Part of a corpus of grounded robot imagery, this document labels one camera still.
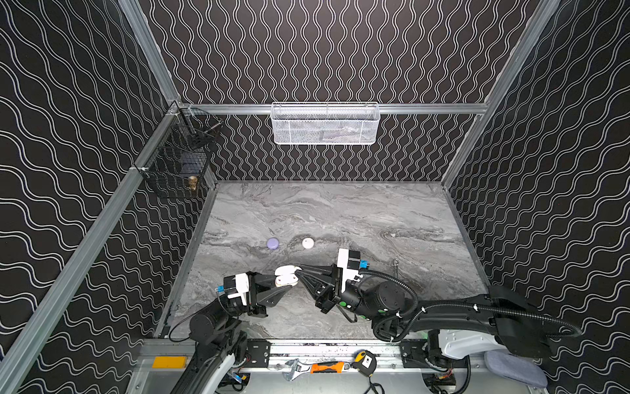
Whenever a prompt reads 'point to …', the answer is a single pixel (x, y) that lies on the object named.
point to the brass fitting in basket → (193, 181)
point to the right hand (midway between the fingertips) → (297, 271)
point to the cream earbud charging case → (285, 276)
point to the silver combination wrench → (395, 263)
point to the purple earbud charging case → (273, 243)
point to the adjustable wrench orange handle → (294, 368)
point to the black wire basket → (180, 166)
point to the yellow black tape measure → (365, 362)
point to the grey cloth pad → (515, 368)
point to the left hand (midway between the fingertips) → (290, 286)
